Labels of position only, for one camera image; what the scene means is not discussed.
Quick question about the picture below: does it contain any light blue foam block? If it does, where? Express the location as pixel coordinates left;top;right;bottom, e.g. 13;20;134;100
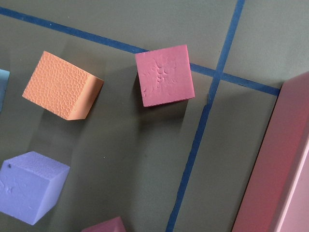
0;69;10;112

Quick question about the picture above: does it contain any pink-red foam block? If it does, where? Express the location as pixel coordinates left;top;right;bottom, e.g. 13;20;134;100
135;44;195;107

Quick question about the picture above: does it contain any orange foam block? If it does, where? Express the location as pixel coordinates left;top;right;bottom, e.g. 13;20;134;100
22;51;104;120

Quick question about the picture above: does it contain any dark red foam block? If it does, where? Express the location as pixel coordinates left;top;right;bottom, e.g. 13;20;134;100
82;217;126;232

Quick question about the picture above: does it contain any purple foam block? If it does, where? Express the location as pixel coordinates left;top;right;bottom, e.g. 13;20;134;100
0;151;70;225

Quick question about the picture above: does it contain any pink plastic tray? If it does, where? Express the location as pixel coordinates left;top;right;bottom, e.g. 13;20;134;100
233;73;309;232

